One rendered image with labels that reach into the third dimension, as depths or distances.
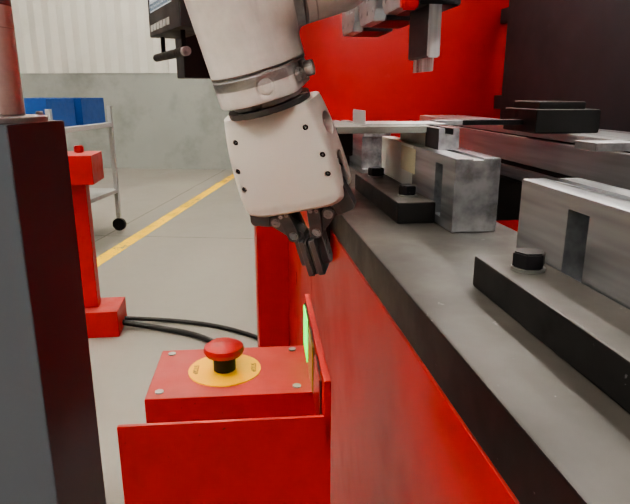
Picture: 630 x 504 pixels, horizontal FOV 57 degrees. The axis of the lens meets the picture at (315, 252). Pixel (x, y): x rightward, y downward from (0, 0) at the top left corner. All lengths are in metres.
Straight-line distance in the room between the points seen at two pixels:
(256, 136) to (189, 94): 7.94
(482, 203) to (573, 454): 0.49
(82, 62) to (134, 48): 0.76
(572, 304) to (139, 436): 0.33
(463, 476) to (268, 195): 0.29
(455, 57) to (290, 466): 1.59
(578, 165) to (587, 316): 0.59
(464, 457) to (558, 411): 0.09
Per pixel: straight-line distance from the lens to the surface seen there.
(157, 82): 8.60
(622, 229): 0.47
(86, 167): 2.59
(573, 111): 1.05
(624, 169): 0.91
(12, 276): 1.09
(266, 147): 0.53
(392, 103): 1.86
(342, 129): 0.88
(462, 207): 0.77
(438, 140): 0.86
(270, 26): 0.50
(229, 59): 0.50
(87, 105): 4.52
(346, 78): 1.83
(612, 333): 0.41
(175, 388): 0.58
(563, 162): 1.04
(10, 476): 1.28
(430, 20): 0.95
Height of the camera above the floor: 1.05
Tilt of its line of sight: 15 degrees down
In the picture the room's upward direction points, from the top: straight up
